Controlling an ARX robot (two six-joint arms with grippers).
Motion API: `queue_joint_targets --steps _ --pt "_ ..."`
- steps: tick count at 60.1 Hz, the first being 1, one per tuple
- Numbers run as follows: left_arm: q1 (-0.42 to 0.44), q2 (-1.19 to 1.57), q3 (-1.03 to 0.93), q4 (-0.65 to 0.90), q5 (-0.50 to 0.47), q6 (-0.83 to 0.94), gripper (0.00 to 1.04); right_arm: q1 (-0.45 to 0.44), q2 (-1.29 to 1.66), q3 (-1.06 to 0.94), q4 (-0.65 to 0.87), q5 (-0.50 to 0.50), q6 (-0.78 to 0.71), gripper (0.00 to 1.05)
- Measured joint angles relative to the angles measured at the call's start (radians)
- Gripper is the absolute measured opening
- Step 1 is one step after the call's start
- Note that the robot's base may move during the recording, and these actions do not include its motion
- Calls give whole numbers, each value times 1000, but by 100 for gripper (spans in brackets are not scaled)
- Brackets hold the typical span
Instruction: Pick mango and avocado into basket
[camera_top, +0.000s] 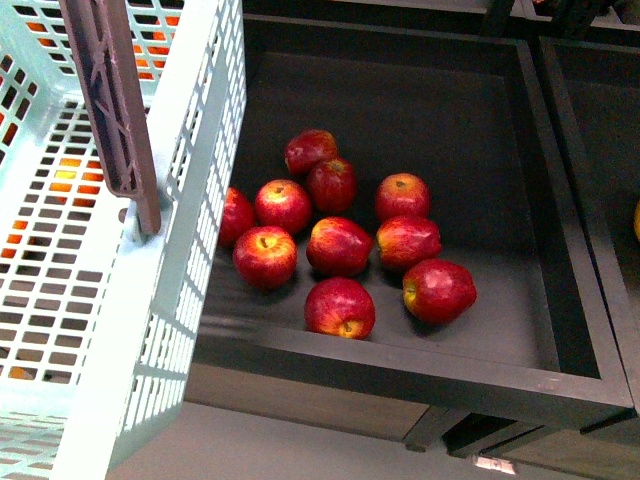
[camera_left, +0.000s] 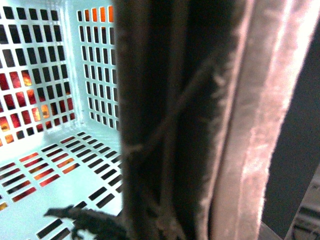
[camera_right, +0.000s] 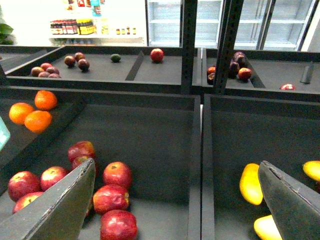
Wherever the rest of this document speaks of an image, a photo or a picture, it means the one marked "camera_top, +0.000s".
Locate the light blue plastic basket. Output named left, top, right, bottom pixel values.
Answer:
left=1, top=1, right=246, bottom=479

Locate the yellow mango in background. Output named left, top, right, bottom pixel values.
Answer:
left=633, top=199, right=640, bottom=242

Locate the black wooden apple bin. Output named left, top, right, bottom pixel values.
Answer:
left=188, top=15, right=635, bottom=443

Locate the red apple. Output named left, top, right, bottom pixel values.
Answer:
left=376, top=215, right=442, bottom=273
left=304, top=277, right=376, bottom=340
left=218, top=187, right=256, bottom=248
left=284, top=129, right=339, bottom=176
left=306, top=158, right=357, bottom=215
left=233, top=226, right=298, bottom=291
left=374, top=173, right=431, bottom=222
left=254, top=179, right=313, bottom=236
left=402, top=259, right=478, bottom=325
left=306, top=217, right=374, bottom=277

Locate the brown basket handle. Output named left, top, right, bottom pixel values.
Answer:
left=59, top=1, right=161, bottom=235

